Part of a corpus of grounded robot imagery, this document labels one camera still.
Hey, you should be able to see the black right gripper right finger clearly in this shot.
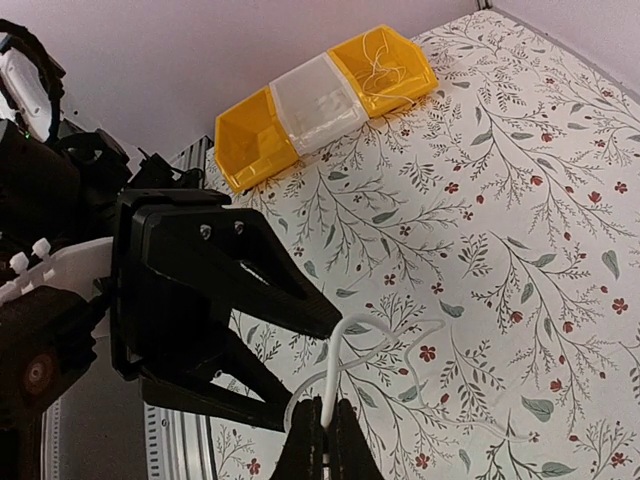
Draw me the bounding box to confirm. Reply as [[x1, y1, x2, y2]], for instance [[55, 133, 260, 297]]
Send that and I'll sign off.
[[329, 399, 383, 480]]

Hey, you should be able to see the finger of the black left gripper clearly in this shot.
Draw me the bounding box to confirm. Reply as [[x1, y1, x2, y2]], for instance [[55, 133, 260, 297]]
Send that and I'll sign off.
[[142, 344, 292, 432], [219, 208, 342, 339]]

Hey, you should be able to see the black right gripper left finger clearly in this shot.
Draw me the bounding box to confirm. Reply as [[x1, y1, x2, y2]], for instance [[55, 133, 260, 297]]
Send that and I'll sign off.
[[270, 397, 324, 480]]

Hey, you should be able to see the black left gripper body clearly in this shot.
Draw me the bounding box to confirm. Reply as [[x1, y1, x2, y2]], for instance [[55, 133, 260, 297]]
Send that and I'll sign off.
[[110, 189, 231, 395]]

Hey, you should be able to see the thin white cable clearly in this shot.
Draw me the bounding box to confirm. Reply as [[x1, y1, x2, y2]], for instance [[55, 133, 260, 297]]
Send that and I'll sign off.
[[283, 313, 531, 444]]

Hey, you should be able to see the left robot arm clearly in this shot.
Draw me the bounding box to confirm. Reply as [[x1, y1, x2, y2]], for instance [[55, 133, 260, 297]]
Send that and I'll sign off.
[[1, 117, 340, 479]]

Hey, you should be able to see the yellow plastic bin near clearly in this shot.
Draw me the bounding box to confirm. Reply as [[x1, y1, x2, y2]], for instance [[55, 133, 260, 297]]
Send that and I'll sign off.
[[214, 87, 299, 193]]

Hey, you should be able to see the yellow plastic bin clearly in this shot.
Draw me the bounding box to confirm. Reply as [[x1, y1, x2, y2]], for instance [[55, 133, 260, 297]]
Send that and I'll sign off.
[[328, 25, 439, 118], [214, 87, 299, 193]]

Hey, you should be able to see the translucent white plastic bin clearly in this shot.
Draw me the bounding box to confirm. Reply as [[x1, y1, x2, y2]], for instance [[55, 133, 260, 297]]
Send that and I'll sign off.
[[269, 53, 369, 156]]

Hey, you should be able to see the floral patterned table mat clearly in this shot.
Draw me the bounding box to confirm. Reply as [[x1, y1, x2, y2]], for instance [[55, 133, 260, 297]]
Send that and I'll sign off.
[[235, 10, 639, 479]]

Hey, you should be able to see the yellow plastic bin far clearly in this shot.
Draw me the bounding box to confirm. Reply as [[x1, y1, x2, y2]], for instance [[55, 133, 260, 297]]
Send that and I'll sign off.
[[328, 25, 439, 118]]

